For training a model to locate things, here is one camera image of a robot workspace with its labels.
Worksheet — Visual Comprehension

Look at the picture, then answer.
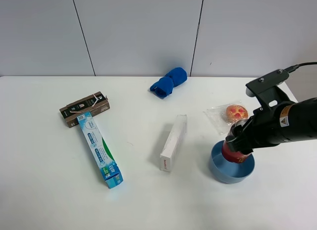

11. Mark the blue rolled towel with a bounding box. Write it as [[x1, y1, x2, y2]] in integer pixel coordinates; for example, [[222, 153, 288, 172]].
[[150, 67, 187, 99]]

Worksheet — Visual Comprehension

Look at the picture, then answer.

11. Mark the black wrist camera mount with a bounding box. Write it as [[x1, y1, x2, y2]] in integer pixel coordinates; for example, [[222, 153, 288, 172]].
[[246, 69, 289, 97]]

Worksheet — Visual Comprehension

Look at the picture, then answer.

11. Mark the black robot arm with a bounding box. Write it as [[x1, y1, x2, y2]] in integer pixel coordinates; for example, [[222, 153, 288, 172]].
[[222, 86, 317, 158]]

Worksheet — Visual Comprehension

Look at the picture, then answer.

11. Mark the red drink can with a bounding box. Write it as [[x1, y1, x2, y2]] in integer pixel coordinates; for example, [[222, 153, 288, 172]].
[[221, 119, 251, 164]]

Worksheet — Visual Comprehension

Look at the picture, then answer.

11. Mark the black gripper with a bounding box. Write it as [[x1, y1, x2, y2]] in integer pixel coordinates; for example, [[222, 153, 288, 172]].
[[225, 86, 317, 155]]

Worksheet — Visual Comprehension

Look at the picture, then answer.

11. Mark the blue plastic bowl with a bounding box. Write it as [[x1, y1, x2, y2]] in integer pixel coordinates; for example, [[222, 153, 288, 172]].
[[209, 140, 255, 184]]

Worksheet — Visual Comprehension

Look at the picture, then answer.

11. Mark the packaged round pastry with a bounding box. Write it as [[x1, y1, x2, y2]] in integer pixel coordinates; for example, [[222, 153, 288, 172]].
[[204, 100, 249, 135]]

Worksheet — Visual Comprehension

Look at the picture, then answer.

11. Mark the white long box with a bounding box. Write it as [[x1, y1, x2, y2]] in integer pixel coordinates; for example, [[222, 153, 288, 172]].
[[160, 115, 187, 172]]

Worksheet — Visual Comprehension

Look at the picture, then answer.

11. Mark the blue toothpaste box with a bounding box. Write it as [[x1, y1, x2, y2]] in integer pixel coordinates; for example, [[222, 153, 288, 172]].
[[77, 112, 123, 188]]

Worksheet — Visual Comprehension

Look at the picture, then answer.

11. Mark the brown cardboard box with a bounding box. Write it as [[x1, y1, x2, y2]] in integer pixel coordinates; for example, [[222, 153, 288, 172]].
[[59, 92, 110, 128]]

